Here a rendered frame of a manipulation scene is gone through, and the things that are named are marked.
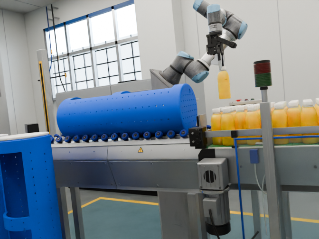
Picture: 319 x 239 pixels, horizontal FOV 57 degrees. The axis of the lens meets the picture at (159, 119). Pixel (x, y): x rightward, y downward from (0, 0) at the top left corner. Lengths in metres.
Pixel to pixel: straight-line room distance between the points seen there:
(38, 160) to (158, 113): 0.68
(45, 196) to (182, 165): 0.75
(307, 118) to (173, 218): 1.26
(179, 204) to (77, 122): 0.92
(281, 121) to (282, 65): 2.93
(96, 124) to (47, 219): 0.59
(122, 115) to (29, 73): 5.63
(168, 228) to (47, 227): 0.92
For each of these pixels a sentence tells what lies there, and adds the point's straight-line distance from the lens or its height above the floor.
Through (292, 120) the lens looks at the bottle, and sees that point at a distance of 1.45.
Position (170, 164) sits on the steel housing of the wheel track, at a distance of 1.63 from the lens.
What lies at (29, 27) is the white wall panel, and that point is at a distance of 7.35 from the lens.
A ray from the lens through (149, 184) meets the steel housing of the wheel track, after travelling 1.78.
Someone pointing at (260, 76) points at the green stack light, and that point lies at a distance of 1.20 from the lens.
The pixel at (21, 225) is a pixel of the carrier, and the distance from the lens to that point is 1.76.
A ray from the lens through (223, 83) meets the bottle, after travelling 1.69.
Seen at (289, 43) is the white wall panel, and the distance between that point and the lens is 4.32.
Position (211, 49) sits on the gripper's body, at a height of 1.41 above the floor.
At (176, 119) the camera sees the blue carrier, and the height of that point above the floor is 1.04.
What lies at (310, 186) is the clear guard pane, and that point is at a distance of 1.36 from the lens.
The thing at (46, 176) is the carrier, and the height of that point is 0.81.
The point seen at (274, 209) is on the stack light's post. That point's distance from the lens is 1.29.
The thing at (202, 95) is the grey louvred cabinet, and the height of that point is 1.18.
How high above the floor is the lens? 1.13
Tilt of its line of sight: 3 degrees down
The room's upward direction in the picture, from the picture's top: 6 degrees counter-clockwise
